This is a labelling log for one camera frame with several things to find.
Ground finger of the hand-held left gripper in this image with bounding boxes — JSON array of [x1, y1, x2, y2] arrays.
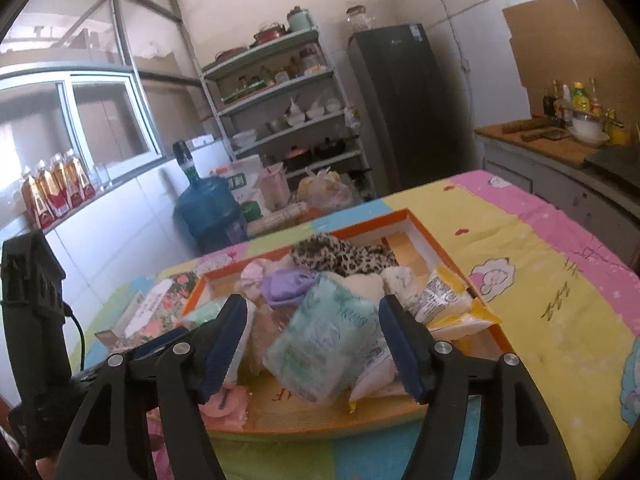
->
[[129, 327, 199, 361]]

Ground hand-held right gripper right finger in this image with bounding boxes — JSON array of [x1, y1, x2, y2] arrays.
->
[[377, 294, 576, 480]]

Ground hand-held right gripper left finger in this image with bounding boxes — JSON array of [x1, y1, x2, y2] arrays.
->
[[52, 294, 251, 480]]

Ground bagged orange sponge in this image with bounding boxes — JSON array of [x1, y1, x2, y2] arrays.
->
[[247, 305, 286, 376]]

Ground pink towel pack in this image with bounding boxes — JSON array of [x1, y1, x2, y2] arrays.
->
[[200, 382, 251, 433]]

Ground orange-rimmed cardboard box tray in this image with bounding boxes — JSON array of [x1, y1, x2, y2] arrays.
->
[[182, 210, 516, 433]]

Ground floral cloth scrunchie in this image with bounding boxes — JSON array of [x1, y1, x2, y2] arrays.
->
[[382, 265, 418, 311]]

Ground pink scrunchie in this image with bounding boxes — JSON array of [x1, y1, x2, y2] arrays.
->
[[240, 257, 273, 301]]

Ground green tissue pack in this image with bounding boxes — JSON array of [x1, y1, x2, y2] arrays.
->
[[262, 275, 383, 403]]

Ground purple scrunchie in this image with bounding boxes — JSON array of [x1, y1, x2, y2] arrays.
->
[[262, 268, 321, 313]]

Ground leopard print scarf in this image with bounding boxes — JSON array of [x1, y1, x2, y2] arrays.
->
[[290, 234, 401, 276]]

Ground floral tissue pack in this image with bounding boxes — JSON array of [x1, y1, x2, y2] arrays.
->
[[112, 272, 201, 356]]

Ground shrink-wrapped drink bottle pack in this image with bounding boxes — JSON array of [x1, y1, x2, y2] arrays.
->
[[20, 149, 97, 231]]

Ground blue water jug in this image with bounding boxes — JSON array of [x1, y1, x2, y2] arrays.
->
[[172, 170, 248, 253]]

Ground clear noodle packet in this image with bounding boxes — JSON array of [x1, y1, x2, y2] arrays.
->
[[247, 202, 321, 236]]

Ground colourful cartoon printed bedsheet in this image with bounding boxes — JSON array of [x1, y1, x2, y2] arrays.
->
[[75, 170, 640, 480]]

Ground pink plastic bin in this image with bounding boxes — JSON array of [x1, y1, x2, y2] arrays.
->
[[260, 162, 291, 211]]

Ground white sack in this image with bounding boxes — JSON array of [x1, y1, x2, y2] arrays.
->
[[210, 155, 266, 206]]

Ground clear plastic bag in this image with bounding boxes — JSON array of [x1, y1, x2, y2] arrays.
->
[[297, 169, 353, 211]]

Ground black water jug pump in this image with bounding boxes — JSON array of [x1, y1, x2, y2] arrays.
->
[[172, 141, 197, 178]]

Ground sliding window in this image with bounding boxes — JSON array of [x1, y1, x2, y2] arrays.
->
[[0, 67, 166, 186]]

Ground red lidded cooking pot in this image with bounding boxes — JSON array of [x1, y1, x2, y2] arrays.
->
[[282, 146, 311, 171]]

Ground black wok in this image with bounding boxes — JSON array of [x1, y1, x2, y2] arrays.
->
[[312, 136, 361, 158]]

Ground kitchen counter cabinet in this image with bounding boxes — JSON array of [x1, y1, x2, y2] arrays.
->
[[474, 121, 640, 266]]

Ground dark grey refrigerator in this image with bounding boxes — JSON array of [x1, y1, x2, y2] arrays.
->
[[346, 22, 483, 193]]

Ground cleaver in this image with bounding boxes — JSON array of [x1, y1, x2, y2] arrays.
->
[[520, 128, 566, 142]]

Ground wooden cutting board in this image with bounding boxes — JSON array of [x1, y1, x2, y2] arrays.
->
[[475, 122, 611, 168]]

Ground black cooktop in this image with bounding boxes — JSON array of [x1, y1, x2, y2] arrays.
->
[[585, 145, 640, 186]]

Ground white bowl beside bottles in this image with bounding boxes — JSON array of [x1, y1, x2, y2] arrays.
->
[[570, 115, 611, 148]]

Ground grey metal shelf rack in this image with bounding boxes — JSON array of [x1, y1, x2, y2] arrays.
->
[[200, 27, 378, 201]]

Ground row of condiment bottles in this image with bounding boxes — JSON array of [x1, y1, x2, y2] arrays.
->
[[542, 78, 631, 146]]

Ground teal canister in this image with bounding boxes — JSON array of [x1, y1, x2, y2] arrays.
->
[[286, 6, 315, 33]]

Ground glass jar with red lid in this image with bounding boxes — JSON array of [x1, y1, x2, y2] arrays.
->
[[345, 5, 377, 33]]

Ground brown cardboard sheet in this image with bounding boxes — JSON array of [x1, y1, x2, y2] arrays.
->
[[502, 0, 640, 126]]

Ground black cable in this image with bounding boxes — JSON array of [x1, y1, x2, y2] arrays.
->
[[62, 305, 86, 371]]

